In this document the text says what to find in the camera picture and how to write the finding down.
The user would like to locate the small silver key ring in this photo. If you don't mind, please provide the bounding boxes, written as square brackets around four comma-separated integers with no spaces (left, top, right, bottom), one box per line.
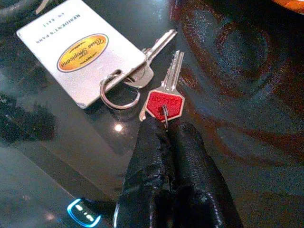
[160,104,170,132]

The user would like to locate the orange object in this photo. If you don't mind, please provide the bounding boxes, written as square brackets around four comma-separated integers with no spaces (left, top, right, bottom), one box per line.
[271,0,304,14]

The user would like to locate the red head silver key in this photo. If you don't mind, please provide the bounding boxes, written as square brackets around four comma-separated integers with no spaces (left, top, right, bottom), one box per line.
[139,50,185,124]

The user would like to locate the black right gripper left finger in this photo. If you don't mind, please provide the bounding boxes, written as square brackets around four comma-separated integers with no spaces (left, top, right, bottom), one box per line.
[113,117,176,228]

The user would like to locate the plain silver key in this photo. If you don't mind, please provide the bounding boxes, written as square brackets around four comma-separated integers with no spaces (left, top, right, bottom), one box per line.
[123,29,178,89]

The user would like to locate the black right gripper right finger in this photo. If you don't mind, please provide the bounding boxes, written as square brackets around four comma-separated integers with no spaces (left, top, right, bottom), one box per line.
[152,120,243,228]

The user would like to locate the large silver key ring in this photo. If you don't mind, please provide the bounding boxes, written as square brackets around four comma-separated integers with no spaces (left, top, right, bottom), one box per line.
[99,69,141,110]

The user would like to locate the white resident pass card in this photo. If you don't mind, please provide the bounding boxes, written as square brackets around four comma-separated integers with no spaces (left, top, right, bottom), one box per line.
[16,0,147,110]

